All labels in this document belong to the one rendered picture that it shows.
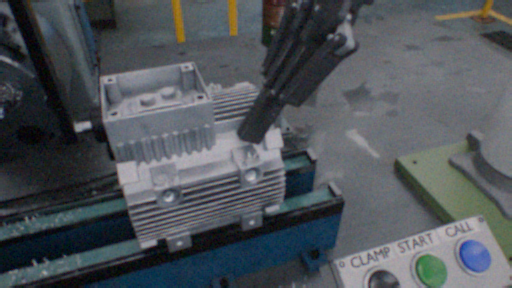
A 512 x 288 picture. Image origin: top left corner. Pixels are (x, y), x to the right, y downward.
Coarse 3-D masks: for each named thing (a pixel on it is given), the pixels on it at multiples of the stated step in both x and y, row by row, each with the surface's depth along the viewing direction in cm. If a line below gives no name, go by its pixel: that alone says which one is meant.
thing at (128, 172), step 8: (272, 136) 47; (280, 136) 48; (264, 144) 48; (272, 144) 47; (280, 144) 47; (120, 168) 43; (128, 168) 43; (136, 168) 43; (120, 176) 42; (128, 176) 43; (136, 176) 43; (120, 184) 42; (272, 208) 55; (152, 240) 51
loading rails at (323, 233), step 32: (288, 160) 69; (288, 192) 71; (320, 192) 63; (0, 224) 58; (32, 224) 58; (64, 224) 58; (96, 224) 60; (128, 224) 62; (288, 224) 59; (320, 224) 62; (0, 256) 57; (32, 256) 59; (64, 256) 62; (96, 256) 53; (128, 256) 52; (160, 256) 54; (192, 256) 56; (224, 256) 59; (256, 256) 62; (288, 256) 65; (320, 256) 65
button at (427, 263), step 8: (424, 256) 35; (432, 256) 35; (416, 264) 35; (424, 264) 35; (432, 264) 35; (440, 264) 35; (416, 272) 35; (424, 272) 34; (432, 272) 35; (440, 272) 35; (424, 280) 34; (432, 280) 34; (440, 280) 34
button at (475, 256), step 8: (472, 240) 37; (464, 248) 36; (472, 248) 36; (480, 248) 36; (464, 256) 36; (472, 256) 36; (480, 256) 36; (488, 256) 36; (464, 264) 36; (472, 264) 35; (480, 264) 36; (488, 264) 36; (480, 272) 36
